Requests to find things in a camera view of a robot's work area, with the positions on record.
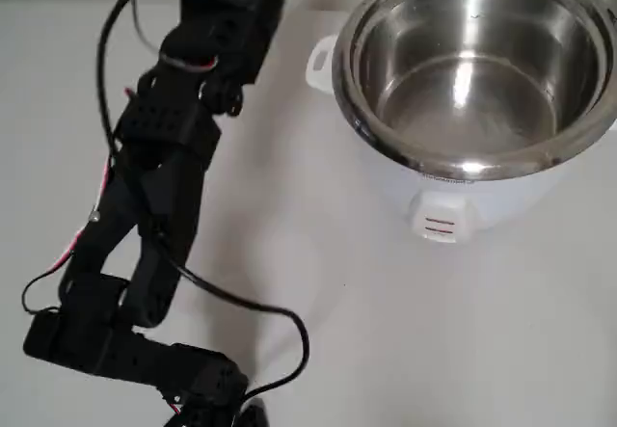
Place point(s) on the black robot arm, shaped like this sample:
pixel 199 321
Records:
pixel 96 321

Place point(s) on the white rice cooker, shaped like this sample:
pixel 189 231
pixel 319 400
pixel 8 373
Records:
pixel 506 205

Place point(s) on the steel inner cooking pot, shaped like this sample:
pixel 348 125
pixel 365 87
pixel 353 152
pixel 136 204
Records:
pixel 482 109

